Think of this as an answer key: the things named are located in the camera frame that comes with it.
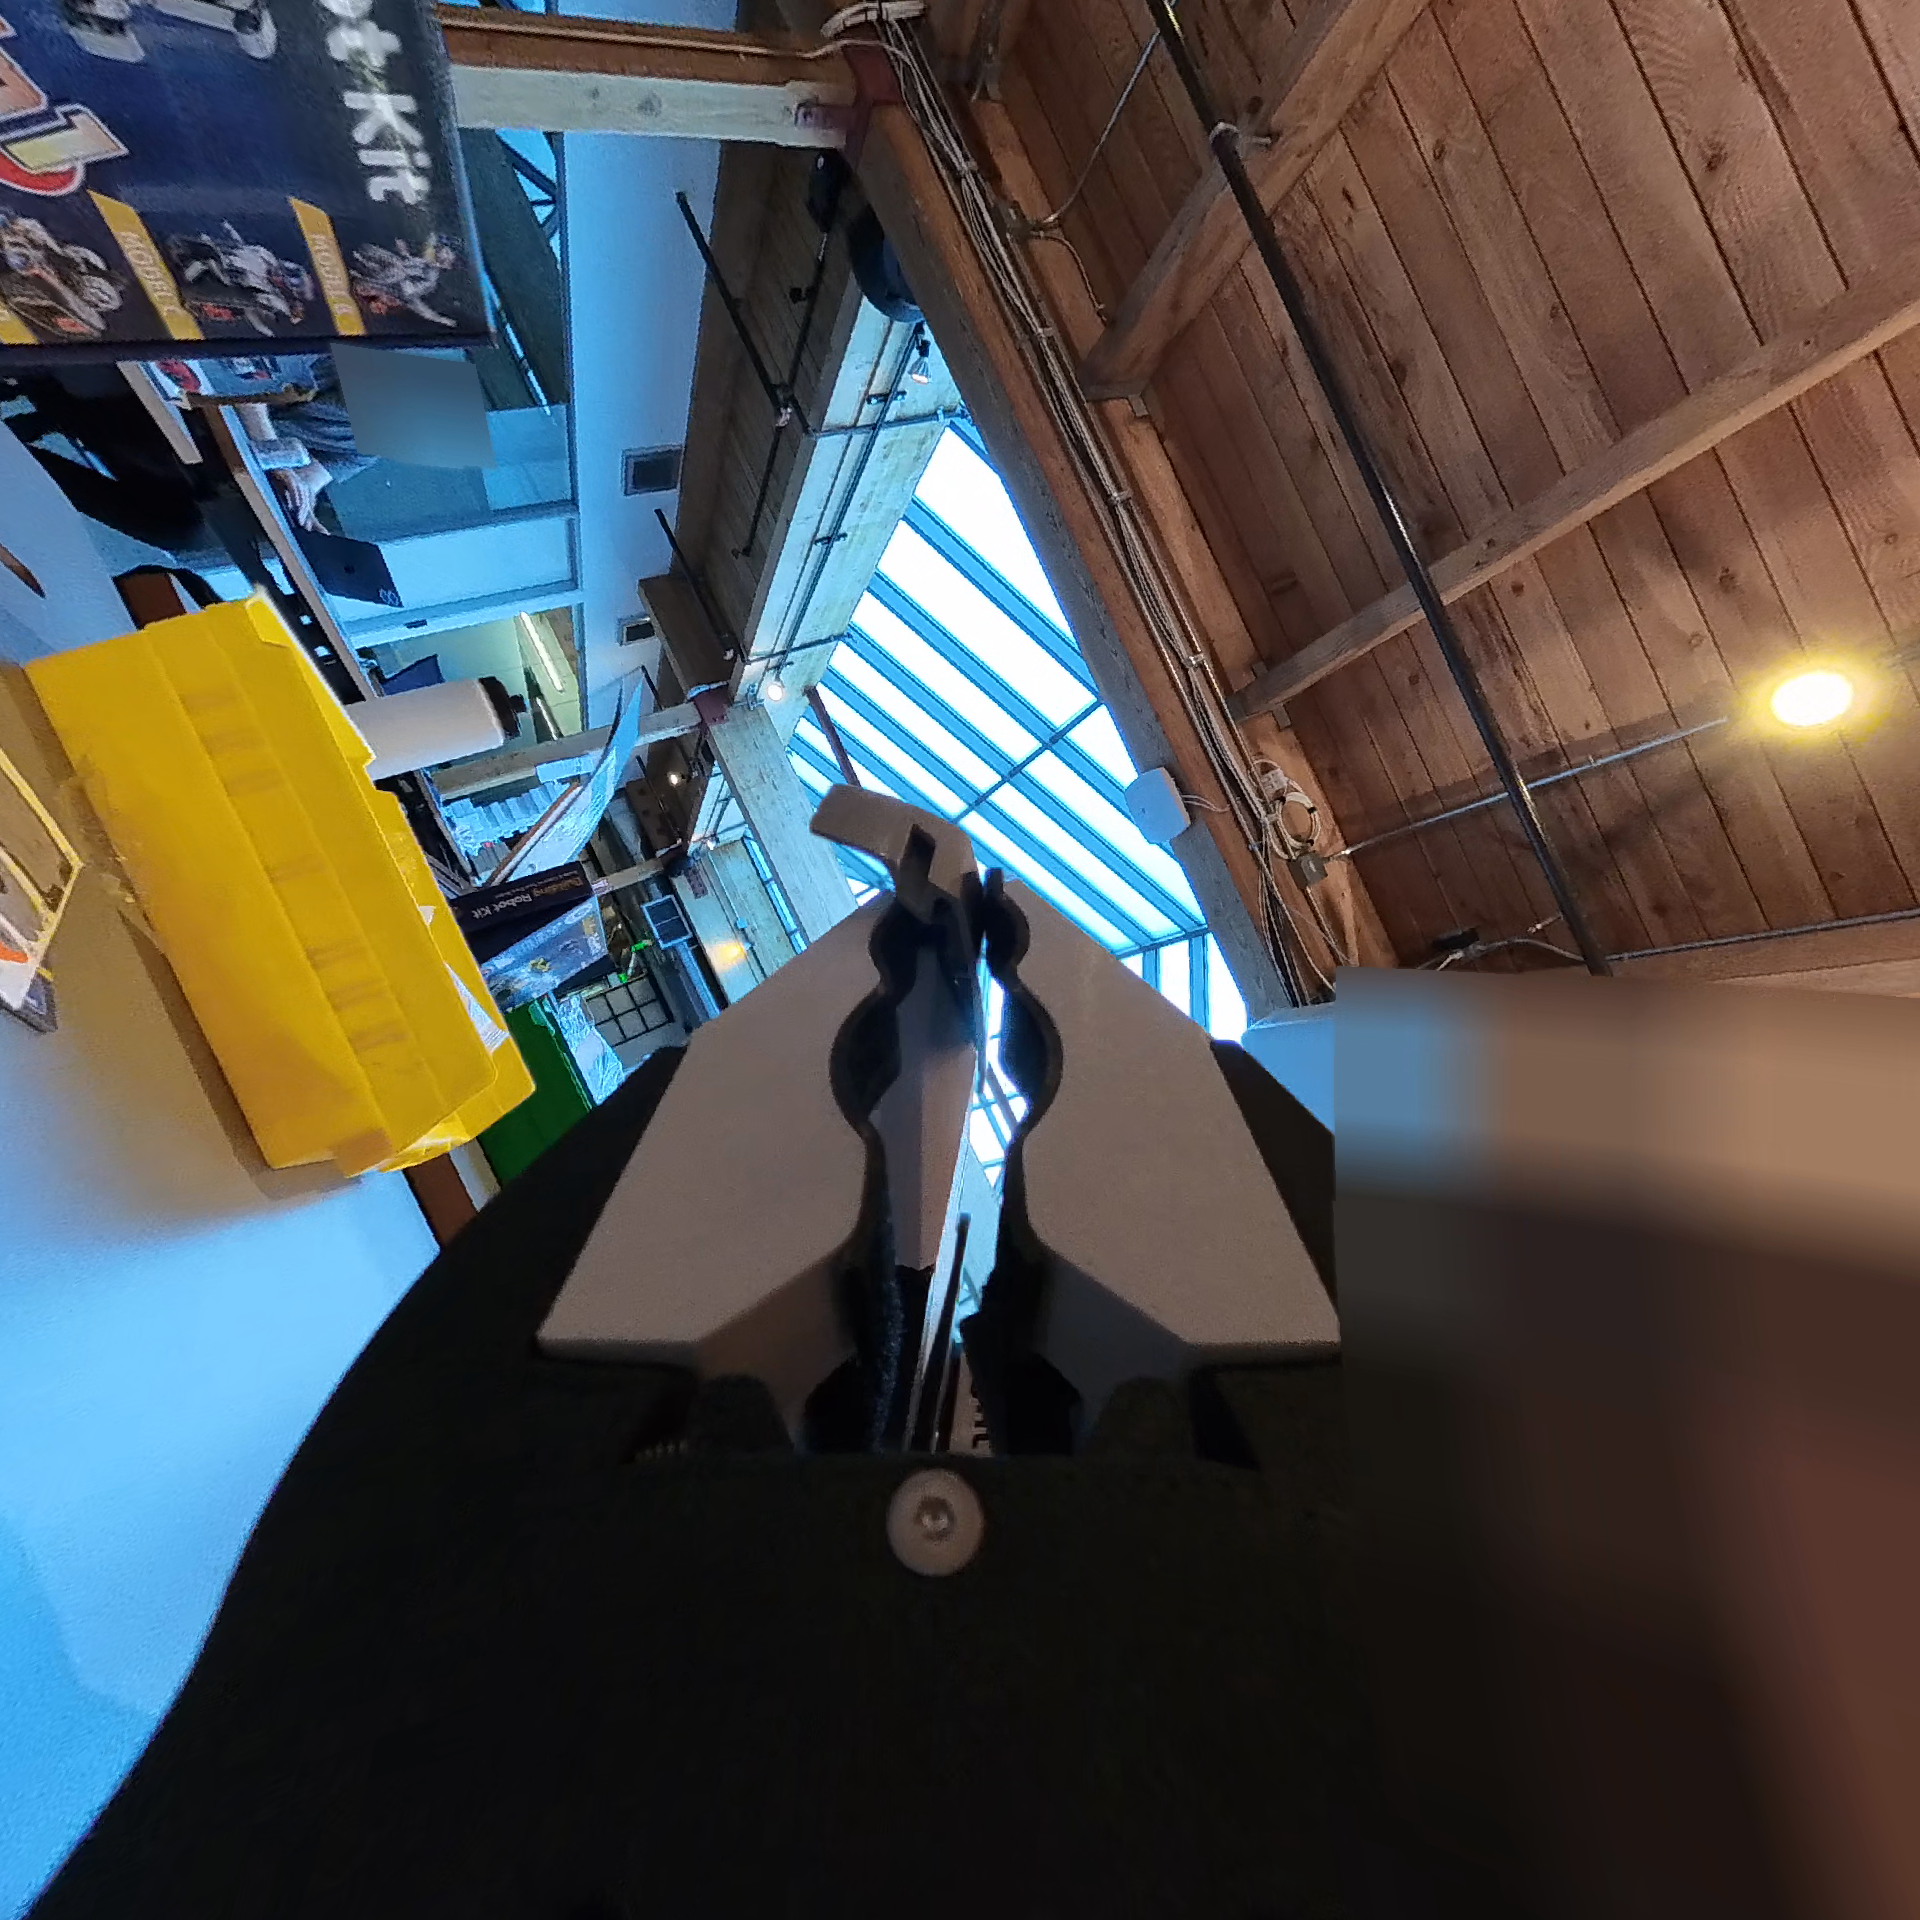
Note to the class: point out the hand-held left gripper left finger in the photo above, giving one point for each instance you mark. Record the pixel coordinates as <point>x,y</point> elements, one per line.
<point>705,1201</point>

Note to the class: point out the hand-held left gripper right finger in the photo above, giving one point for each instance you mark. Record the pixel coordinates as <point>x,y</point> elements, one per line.
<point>1169,1201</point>

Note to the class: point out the grey desk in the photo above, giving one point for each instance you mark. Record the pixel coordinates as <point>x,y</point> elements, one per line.
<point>182,1426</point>

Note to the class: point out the green plastic bin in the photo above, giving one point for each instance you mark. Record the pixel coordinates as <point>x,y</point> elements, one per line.
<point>534,1096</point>

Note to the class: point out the dark product box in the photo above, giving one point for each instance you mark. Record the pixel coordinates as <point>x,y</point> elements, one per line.
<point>525,907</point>

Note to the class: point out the white ceiling sensor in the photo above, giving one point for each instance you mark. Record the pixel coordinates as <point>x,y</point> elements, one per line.
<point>1158,805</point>

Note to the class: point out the yellow plastic bin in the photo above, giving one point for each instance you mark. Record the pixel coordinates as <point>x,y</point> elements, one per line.
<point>254,868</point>

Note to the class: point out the skylight window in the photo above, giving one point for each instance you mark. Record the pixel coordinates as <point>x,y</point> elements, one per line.
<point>974,629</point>

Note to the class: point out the black ceiling pipe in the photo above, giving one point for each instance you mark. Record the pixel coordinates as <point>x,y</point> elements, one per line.
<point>1379,496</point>

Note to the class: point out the ceiling light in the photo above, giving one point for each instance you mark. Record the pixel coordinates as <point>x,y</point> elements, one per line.
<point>1812,696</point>

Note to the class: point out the robot kit box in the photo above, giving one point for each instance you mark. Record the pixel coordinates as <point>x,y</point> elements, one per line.
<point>225,150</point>

